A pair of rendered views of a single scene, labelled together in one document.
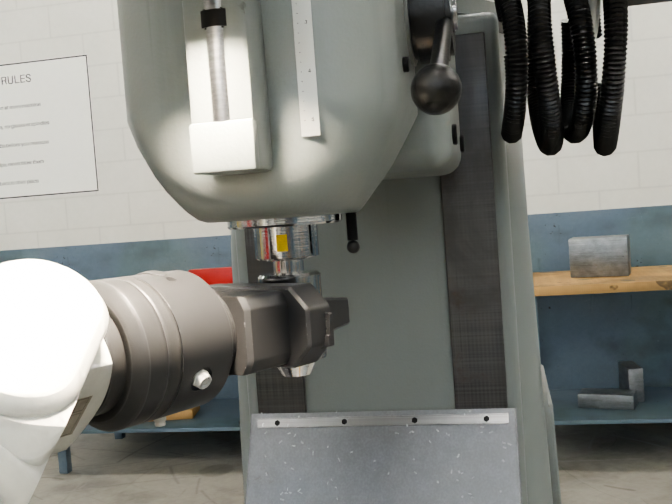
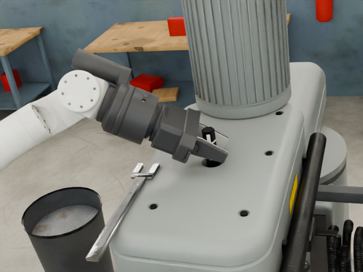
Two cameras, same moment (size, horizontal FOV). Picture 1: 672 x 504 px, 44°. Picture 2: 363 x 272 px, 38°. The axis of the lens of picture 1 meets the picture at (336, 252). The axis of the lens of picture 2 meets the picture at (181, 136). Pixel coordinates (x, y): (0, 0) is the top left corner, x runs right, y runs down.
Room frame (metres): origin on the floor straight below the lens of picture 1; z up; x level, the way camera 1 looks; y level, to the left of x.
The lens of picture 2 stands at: (-0.16, -0.07, 2.37)
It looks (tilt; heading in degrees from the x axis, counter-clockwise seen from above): 28 degrees down; 11
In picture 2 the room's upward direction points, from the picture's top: 10 degrees counter-clockwise
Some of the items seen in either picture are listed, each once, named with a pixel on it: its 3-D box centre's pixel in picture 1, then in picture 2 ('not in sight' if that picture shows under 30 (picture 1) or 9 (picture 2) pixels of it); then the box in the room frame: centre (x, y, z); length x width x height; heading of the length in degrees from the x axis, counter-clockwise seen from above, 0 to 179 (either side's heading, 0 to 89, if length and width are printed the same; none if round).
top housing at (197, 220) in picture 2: not in sight; (220, 194); (0.63, 0.03, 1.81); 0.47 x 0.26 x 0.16; 168
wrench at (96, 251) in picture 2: not in sight; (123, 206); (0.49, 0.17, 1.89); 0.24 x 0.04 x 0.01; 170
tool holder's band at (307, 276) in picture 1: (289, 279); not in sight; (0.62, 0.04, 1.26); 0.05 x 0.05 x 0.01
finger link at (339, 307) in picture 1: (324, 316); not in sight; (0.60, 0.01, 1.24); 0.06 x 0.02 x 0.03; 143
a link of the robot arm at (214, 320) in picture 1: (204, 337); not in sight; (0.54, 0.09, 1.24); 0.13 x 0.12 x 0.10; 53
